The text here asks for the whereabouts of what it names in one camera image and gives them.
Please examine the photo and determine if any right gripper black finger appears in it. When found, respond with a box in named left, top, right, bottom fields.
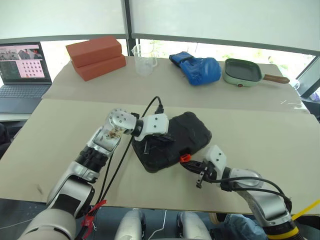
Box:
left=183, top=166, right=202, bottom=176
left=179, top=160, right=204, bottom=170

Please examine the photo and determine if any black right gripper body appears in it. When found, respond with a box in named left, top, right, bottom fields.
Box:
left=195, top=160, right=218, bottom=189

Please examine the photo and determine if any black plastic tool case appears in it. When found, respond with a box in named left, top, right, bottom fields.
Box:
left=131, top=111, right=214, bottom=174

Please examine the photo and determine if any silver rounded robot leg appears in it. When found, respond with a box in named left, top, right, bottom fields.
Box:
left=176, top=211, right=213, bottom=240
left=114, top=208, right=147, bottom=240

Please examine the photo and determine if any person's leg in jeans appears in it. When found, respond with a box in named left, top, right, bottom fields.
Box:
left=223, top=213, right=269, bottom=240

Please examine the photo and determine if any clear plastic measuring cup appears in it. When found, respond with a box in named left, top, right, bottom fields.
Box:
left=131, top=44, right=159, bottom=77

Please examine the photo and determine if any blue boxing glove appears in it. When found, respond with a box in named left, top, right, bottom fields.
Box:
left=169, top=51, right=222, bottom=87

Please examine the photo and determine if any red foam block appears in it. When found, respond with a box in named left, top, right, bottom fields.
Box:
left=65, top=35, right=124, bottom=69
left=71, top=54, right=127, bottom=82

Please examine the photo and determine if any red tape wrap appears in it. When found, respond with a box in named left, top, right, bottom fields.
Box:
left=81, top=199, right=108, bottom=229

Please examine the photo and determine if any green electric frying pan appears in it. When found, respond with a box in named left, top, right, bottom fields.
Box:
left=221, top=58, right=291, bottom=89

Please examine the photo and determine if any yellow strip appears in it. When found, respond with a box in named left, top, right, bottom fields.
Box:
left=291, top=198, right=320, bottom=221

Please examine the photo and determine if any white roller blind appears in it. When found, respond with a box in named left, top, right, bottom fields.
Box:
left=130, top=0, right=320, bottom=56
left=0, top=0, right=128, bottom=44

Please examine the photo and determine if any grey open laptop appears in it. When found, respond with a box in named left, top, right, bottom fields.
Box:
left=0, top=41, right=53, bottom=115

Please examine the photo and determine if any white side desk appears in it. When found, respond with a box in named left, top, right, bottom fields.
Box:
left=0, top=112, right=32, bottom=123

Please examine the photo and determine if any black computer monitor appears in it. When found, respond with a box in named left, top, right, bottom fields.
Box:
left=296, top=56, right=320, bottom=99

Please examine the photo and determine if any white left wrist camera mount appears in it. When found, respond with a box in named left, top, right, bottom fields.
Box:
left=134, top=113, right=171, bottom=141

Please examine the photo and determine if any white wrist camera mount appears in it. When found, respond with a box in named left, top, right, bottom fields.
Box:
left=134, top=113, right=171, bottom=141
left=202, top=144, right=228, bottom=176

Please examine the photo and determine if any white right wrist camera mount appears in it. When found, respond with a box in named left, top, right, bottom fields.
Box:
left=202, top=144, right=228, bottom=176

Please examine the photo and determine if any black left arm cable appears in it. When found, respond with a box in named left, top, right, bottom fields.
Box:
left=74, top=96, right=165, bottom=240

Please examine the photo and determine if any thin white cable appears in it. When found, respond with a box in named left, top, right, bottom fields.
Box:
left=149, top=209, right=167, bottom=240

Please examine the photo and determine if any grey window frame post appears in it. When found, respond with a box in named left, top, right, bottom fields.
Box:
left=122, top=0, right=141, bottom=57

